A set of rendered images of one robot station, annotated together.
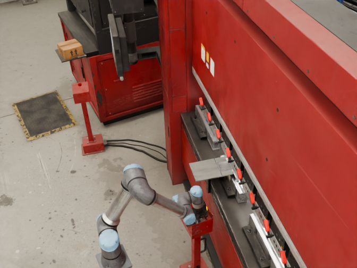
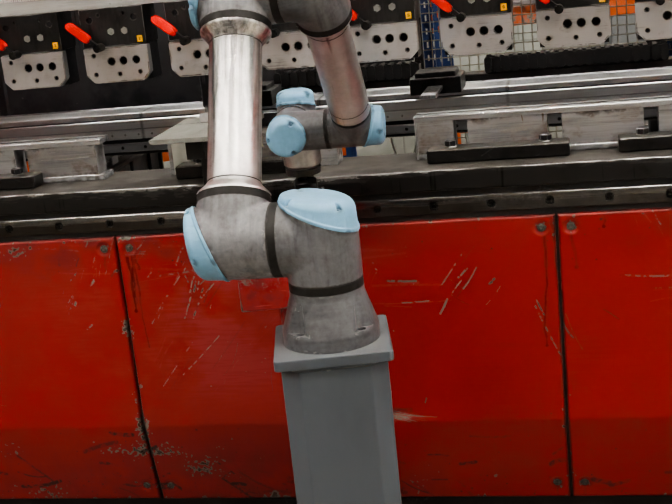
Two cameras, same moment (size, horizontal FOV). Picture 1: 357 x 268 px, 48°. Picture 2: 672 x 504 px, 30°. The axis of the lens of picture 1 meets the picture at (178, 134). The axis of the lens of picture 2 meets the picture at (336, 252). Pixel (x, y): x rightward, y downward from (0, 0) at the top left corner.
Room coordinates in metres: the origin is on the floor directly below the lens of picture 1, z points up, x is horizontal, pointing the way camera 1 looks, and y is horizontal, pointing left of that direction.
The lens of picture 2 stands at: (0.65, 2.09, 1.40)
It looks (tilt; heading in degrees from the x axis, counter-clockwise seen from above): 15 degrees down; 295
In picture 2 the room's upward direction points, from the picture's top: 6 degrees counter-clockwise
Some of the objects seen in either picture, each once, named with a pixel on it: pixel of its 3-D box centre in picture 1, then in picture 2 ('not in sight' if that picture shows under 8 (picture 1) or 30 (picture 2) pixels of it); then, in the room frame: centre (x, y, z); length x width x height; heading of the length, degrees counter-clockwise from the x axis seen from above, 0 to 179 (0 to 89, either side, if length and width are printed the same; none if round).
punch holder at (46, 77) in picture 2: (212, 109); (38, 49); (2.46, -0.26, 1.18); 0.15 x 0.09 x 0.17; 13
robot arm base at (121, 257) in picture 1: (112, 255); (328, 307); (1.46, 0.43, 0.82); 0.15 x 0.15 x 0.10
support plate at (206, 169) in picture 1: (210, 168); (208, 128); (2.01, -0.21, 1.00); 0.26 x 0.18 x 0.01; 103
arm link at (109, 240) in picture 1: (109, 242); (316, 234); (1.47, 0.43, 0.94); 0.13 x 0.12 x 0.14; 15
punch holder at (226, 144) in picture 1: (230, 142); (205, 35); (2.07, -0.35, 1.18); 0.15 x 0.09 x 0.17; 13
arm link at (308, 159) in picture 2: (197, 202); (300, 156); (1.75, -0.11, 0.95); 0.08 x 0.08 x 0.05
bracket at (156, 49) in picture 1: (153, 60); not in sight; (3.25, 0.20, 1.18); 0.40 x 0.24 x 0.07; 13
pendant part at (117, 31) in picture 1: (119, 44); not in sight; (3.10, 0.47, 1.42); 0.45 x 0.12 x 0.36; 11
